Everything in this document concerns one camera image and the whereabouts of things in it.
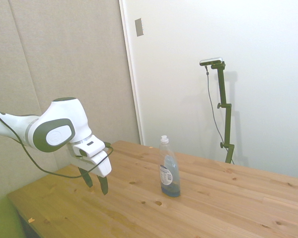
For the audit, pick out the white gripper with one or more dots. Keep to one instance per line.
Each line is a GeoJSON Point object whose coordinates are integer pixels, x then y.
{"type": "Point", "coordinates": [103, 165]}

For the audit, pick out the dark green camera stand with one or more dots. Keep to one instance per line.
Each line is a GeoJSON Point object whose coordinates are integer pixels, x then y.
{"type": "Point", "coordinates": [224, 111]}

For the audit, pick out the white door frame trim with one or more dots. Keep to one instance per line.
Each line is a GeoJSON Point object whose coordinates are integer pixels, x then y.
{"type": "Point", "coordinates": [131, 72]}

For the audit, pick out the grey wall switch plate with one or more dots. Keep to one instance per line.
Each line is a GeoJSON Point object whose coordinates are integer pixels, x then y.
{"type": "Point", "coordinates": [139, 27]}

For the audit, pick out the clear dish soap bottle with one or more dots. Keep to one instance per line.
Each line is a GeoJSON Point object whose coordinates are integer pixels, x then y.
{"type": "Point", "coordinates": [169, 173]}

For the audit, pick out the grey exterior camera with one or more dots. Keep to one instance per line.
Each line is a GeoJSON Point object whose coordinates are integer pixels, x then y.
{"type": "Point", "coordinates": [211, 61]}

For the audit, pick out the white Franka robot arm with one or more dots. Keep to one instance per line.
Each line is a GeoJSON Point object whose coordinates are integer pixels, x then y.
{"type": "Point", "coordinates": [62, 116]}

